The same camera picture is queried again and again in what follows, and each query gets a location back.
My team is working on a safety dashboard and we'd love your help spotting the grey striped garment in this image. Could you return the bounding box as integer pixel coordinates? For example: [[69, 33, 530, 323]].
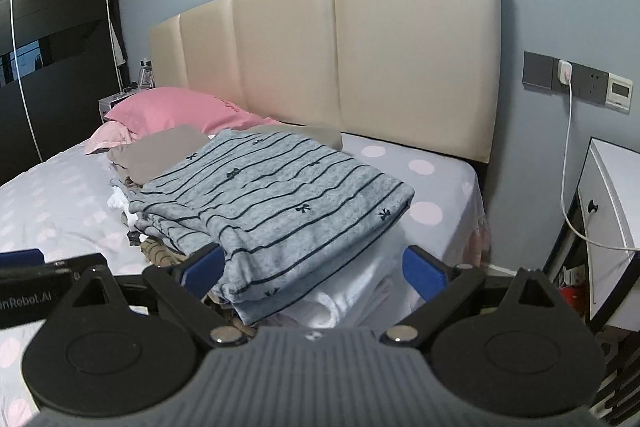
[[129, 130, 414, 325]]

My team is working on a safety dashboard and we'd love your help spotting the black sliding wardrobe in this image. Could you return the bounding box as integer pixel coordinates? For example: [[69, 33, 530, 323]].
[[1, 0, 119, 182]]

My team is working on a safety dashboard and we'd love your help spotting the white bedside table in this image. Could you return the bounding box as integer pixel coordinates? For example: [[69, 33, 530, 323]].
[[577, 139, 639, 332]]

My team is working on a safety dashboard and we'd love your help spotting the light pink cloth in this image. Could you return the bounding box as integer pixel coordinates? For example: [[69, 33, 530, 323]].
[[85, 121, 137, 155]]

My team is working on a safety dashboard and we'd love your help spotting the beige leather headboard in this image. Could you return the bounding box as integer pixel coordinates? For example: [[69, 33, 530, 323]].
[[149, 0, 501, 162]]

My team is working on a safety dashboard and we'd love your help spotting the polka dot bed sheet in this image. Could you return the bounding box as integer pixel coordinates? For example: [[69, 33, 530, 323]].
[[0, 131, 490, 427]]

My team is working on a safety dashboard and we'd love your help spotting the pink pillow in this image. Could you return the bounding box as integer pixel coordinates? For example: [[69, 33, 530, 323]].
[[105, 87, 279, 138]]

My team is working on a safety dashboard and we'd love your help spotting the grey wall socket panel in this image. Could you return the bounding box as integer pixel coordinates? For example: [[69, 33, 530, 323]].
[[523, 51, 608, 105]]

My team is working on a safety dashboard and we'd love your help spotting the white folded garment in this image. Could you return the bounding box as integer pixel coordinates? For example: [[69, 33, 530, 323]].
[[272, 225, 407, 329]]

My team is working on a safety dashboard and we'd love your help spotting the white charger cable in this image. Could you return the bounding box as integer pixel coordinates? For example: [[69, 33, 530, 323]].
[[555, 59, 640, 253]]

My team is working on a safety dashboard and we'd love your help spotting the water bottle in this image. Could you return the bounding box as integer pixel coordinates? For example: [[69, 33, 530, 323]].
[[138, 58, 155, 89]]

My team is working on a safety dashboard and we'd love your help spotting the white thermostat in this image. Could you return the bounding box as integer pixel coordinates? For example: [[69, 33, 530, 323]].
[[605, 74, 634, 113]]

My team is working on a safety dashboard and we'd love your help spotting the taupe folded garment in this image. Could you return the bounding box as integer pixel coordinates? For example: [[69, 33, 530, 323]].
[[107, 124, 209, 186]]

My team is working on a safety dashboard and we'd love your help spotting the far bedside table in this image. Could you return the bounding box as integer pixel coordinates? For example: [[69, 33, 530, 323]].
[[98, 90, 137, 119]]

